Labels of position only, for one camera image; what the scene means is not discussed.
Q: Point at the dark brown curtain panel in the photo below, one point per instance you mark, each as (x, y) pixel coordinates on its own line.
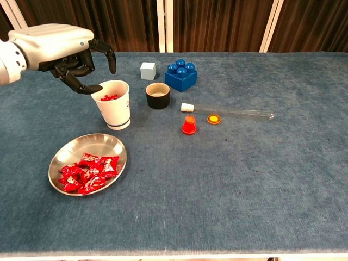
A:
(312, 24)
(223, 24)
(114, 19)
(5, 21)

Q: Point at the small red plastic cup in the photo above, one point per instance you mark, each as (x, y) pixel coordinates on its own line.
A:
(188, 127)

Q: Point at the glass test tube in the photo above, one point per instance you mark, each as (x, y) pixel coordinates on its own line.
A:
(217, 110)

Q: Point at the blue building block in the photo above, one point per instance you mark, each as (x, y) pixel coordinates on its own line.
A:
(180, 81)

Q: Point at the white tube stopper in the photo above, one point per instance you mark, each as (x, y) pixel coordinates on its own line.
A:
(187, 107)

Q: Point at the blue felt table cover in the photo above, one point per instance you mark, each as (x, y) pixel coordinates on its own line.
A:
(217, 176)

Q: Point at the pale blue cube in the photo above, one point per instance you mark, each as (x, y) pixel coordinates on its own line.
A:
(148, 71)

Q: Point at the silver metal plate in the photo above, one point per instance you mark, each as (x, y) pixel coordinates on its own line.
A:
(89, 141)

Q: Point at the white paper cup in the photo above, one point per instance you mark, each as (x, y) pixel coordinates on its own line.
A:
(115, 111)

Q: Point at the orange round disc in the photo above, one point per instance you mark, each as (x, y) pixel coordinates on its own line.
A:
(213, 119)

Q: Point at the black cylinder container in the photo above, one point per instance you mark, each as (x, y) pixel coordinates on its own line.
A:
(157, 102)

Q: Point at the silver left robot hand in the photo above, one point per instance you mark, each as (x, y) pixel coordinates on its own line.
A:
(54, 43)

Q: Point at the white partition post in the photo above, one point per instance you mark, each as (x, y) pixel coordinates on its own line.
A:
(161, 27)
(13, 13)
(268, 27)

